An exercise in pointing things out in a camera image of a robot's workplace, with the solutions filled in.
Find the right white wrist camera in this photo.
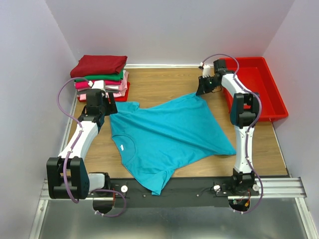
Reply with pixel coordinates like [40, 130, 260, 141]
[198, 62, 211, 78]

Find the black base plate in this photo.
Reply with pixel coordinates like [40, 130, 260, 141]
[111, 176, 259, 208]

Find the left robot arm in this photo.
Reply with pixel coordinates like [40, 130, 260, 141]
[46, 89, 118, 203]

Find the aluminium frame rail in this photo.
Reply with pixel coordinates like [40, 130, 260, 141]
[39, 177, 308, 200]

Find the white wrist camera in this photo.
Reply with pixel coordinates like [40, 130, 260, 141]
[88, 80, 105, 91]
[198, 62, 211, 78]

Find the teal t shirt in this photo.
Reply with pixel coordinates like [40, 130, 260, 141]
[110, 93, 236, 196]

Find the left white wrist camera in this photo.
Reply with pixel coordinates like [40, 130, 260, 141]
[88, 80, 105, 91]

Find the magenta folded shirt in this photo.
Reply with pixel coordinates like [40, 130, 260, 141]
[75, 80, 122, 90]

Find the red plastic bin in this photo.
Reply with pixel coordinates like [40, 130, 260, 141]
[237, 57, 289, 122]

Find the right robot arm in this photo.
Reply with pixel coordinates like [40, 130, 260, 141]
[196, 59, 261, 193]

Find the green folded shirt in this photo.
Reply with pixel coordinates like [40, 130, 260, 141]
[83, 69, 124, 82]

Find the grey folded shirt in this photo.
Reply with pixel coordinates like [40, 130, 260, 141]
[77, 89, 120, 95]

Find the back aluminium rail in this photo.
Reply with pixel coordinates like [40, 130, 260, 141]
[125, 64, 199, 69]

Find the dark red folded shirt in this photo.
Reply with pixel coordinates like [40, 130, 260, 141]
[70, 55, 128, 78]

